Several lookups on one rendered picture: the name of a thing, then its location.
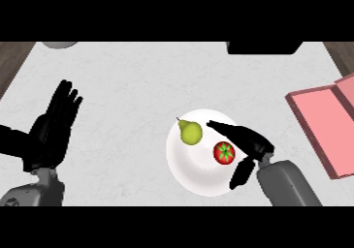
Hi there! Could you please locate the red tomato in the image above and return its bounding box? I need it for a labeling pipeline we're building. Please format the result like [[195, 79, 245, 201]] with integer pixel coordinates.
[[212, 140, 238, 166]]

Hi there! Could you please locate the pink cardboard box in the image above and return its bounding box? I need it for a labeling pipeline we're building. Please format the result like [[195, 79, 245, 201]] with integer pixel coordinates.
[[285, 70, 354, 180]]

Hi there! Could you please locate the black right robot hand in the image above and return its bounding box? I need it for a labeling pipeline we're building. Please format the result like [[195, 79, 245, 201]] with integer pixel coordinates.
[[205, 120, 277, 191]]

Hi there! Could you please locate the grey round object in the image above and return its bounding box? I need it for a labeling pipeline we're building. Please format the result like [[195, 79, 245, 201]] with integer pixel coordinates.
[[42, 42, 79, 50]]

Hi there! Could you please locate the black appliance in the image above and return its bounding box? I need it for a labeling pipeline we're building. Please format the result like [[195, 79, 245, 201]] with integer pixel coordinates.
[[226, 42, 304, 55]]

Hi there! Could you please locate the white plate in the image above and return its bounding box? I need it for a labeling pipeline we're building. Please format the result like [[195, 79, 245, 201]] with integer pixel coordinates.
[[165, 108, 258, 198]]

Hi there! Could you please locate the green pear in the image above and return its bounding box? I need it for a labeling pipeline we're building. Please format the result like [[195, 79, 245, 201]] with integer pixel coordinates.
[[175, 117, 203, 146]]

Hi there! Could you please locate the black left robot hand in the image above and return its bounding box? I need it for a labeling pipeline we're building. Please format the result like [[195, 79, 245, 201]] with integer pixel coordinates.
[[0, 78, 85, 173]]

